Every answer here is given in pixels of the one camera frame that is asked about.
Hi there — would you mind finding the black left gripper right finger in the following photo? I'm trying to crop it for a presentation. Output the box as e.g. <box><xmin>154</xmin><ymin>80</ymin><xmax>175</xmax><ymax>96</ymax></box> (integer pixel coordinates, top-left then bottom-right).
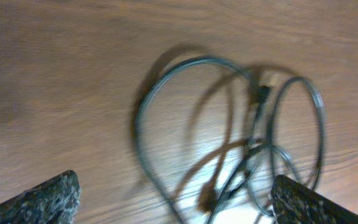
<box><xmin>271</xmin><ymin>175</ymin><xmax>358</xmax><ymax>224</ymax></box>

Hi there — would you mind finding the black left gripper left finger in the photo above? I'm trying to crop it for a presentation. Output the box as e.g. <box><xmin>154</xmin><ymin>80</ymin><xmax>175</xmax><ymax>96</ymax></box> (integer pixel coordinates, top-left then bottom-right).
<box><xmin>0</xmin><ymin>170</ymin><xmax>81</xmax><ymax>224</ymax></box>

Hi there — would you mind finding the black thin usb cable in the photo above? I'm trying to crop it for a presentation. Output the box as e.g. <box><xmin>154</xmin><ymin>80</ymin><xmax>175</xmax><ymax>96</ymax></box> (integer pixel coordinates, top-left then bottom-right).
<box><xmin>206</xmin><ymin>76</ymin><xmax>326</xmax><ymax>224</ymax></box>

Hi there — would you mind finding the black thick cable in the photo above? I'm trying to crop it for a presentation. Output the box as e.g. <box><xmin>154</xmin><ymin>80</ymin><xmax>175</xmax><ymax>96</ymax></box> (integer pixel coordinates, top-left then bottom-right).
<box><xmin>134</xmin><ymin>55</ymin><xmax>260</xmax><ymax>224</ymax></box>

